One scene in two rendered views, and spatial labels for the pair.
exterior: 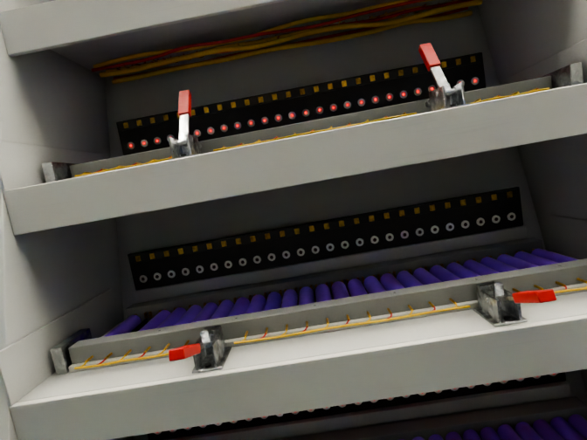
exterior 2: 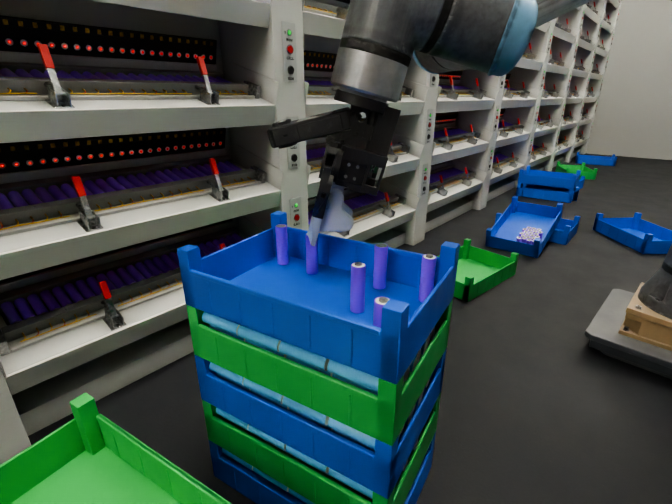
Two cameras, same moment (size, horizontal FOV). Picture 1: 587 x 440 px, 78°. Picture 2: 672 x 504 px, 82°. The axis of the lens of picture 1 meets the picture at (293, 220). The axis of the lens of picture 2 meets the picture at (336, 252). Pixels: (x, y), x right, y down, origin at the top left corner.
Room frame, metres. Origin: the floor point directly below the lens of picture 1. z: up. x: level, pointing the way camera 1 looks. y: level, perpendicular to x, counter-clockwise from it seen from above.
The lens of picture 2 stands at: (-0.36, 1.04, 0.58)
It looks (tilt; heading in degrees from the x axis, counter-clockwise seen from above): 22 degrees down; 308
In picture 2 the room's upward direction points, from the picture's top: straight up
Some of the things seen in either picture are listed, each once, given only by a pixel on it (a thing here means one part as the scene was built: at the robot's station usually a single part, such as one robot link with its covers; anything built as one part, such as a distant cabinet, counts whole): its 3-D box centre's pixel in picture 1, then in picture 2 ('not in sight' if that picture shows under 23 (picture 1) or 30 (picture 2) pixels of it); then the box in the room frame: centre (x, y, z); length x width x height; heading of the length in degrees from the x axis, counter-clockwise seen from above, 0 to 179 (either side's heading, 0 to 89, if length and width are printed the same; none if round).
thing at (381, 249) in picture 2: not in sight; (380, 267); (-0.11, 0.62, 0.36); 0.02 x 0.02 x 0.06
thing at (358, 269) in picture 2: not in sight; (357, 287); (-0.12, 0.69, 0.36); 0.02 x 0.02 x 0.06
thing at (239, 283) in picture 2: not in sight; (321, 274); (-0.06, 0.70, 0.36); 0.30 x 0.20 x 0.08; 7
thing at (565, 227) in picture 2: not in sight; (536, 223); (-0.05, -0.83, 0.04); 0.30 x 0.20 x 0.08; 177
